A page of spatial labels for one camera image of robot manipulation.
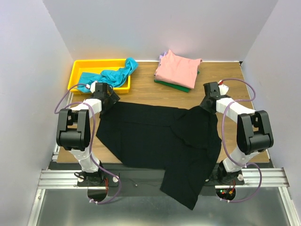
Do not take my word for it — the black t-shirt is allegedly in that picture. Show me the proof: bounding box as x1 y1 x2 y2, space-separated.
96 102 222 210

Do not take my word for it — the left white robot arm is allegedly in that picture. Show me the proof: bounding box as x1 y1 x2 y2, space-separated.
54 82 120 186

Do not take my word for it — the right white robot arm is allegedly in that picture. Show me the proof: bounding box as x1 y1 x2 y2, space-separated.
200 80 274 184

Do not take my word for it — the teal t-shirt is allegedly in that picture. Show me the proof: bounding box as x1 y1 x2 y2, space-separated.
76 57 138 93

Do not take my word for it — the green folded t-shirt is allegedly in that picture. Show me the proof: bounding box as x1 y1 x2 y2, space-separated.
154 69 200 93

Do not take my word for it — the pink folded t-shirt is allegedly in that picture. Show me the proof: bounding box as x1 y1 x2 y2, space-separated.
154 50 202 89

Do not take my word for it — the yellow plastic bin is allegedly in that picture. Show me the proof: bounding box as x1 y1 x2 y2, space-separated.
67 59 131 95

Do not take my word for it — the lavender folded t-shirt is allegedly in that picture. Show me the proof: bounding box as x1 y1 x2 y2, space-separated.
158 52 168 64

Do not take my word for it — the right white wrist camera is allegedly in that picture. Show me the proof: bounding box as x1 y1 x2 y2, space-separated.
218 80 229 96

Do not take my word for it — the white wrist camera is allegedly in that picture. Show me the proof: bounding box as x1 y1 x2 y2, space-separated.
218 80 229 96
86 81 98 93

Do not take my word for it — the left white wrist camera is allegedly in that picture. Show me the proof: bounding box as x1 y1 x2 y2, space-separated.
86 81 98 93

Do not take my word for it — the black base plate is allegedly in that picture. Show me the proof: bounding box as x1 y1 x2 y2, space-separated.
74 167 244 198

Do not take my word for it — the aluminium frame rail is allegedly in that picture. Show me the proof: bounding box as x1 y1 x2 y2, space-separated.
27 94 291 226

